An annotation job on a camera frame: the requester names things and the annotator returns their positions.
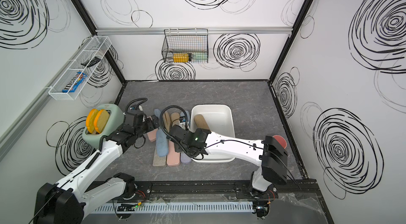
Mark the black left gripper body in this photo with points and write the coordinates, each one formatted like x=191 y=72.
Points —
x=147 y=125

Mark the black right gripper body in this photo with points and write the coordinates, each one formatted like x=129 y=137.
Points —
x=188 y=147

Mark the tan fabric glasses case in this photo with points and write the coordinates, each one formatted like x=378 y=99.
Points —
x=201 y=122

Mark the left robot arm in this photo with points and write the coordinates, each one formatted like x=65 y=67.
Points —
x=70 y=200

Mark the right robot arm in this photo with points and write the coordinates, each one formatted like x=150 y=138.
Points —
x=268 y=155

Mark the pink glasses case upper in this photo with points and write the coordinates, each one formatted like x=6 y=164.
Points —
x=152 y=135

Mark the pink glasses case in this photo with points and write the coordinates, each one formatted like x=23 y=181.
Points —
x=152 y=135
x=173 y=157

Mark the lavender glasses case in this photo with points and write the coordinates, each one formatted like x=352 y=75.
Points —
x=184 y=158

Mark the pink glasses case lower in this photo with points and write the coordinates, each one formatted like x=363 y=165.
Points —
x=173 y=157

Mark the beige grey glasses case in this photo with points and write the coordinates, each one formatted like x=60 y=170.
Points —
x=159 y=161

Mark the green toaster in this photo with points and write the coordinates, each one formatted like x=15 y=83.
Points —
x=115 y=120

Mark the orange toast slice right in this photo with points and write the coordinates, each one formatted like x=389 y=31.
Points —
x=101 y=120

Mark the orange toast slice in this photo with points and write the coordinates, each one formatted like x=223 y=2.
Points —
x=101 y=120
x=90 y=120

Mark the orange toast slice left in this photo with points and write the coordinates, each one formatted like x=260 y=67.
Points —
x=90 y=120

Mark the yellow item in basket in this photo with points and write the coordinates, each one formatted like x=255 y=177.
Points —
x=181 y=57

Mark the green item in basket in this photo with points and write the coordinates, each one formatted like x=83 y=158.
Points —
x=199 y=57

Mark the black remote on shelf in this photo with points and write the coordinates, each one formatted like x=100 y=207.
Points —
x=90 y=63

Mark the blue snack packet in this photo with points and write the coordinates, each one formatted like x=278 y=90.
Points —
x=75 y=82

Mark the pink cup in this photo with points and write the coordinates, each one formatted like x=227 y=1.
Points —
x=281 y=140

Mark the white slotted cable duct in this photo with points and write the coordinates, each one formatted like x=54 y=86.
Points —
x=175 y=207

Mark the black wire wall basket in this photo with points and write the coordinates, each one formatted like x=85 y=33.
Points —
x=184 y=40

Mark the white wire wall shelf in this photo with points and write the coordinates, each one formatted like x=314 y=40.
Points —
x=95 y=46

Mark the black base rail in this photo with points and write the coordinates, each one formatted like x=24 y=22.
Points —
x=240 y=189

